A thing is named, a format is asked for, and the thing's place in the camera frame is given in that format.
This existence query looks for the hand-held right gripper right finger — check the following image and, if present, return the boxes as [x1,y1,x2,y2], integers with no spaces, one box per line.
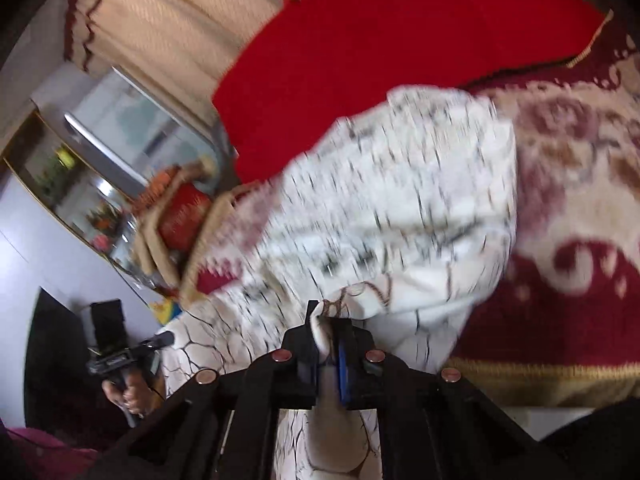
[332,317,573,480]

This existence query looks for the pink clothing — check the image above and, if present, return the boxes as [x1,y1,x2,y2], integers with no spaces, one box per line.
[0,425,98,480]

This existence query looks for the gold-framed mirror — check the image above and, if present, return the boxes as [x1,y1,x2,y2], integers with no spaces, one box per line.
[2,109,168,297]

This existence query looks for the person's left hand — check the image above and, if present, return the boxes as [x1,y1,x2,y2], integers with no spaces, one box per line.
[101,372,157,418]

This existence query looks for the black panel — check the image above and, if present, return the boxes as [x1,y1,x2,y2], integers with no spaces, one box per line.
[24,287,101,433]

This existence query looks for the floral cream and maroon blanket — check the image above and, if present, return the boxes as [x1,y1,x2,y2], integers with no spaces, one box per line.
[197,10,640,408]

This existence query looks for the beige curtain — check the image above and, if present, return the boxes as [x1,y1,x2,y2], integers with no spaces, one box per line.
[62,0,286,126]

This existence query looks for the window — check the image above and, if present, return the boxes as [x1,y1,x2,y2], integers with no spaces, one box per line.
[62,66,236,188]

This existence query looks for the beige plush toy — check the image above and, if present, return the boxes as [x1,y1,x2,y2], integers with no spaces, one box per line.
[129,154,238,307]

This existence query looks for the red printed box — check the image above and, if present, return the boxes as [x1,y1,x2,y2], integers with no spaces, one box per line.
[157,184,213,255]

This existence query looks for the white cracked-pattern pillow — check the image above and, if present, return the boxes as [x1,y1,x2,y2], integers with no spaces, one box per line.
[160,85,518,480]

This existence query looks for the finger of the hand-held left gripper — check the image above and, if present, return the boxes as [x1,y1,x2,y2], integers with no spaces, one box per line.
[142,331,176,352]

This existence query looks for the red blanket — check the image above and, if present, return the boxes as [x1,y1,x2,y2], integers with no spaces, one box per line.
[212,0,613,186]

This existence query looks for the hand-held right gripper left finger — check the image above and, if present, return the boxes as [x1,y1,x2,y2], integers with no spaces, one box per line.
[85,300,322,480]

